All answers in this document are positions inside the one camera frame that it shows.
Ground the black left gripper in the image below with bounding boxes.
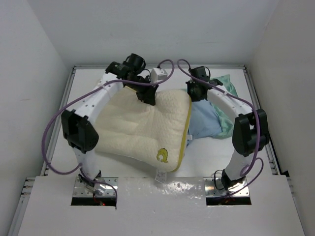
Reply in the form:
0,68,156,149
126,76,158,106

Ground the blue and green pillowcase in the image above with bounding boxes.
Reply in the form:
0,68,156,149
182,74,241,148

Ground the cream quilted pillow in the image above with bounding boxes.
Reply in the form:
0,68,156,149
94,88,192,172

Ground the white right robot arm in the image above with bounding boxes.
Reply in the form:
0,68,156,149
186,66,270,190

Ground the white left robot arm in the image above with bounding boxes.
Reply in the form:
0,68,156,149
61,54,158,191

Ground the white front cover board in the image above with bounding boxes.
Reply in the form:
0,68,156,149
19,176,304,236

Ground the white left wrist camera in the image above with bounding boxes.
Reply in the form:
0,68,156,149
151,68,168,83

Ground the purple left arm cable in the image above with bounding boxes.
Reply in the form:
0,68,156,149
41,59,176,205

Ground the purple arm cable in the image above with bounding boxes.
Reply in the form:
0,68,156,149
177,58,265,198
41,59,176,205

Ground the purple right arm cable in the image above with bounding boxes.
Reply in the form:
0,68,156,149
177,58,265,198

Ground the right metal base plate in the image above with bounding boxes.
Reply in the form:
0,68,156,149
204,177,250,198

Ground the metal base plate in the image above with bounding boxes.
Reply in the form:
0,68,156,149
72,177,118,198
204,177,250,198

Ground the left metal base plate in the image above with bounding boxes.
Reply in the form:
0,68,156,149
72,177,118,198

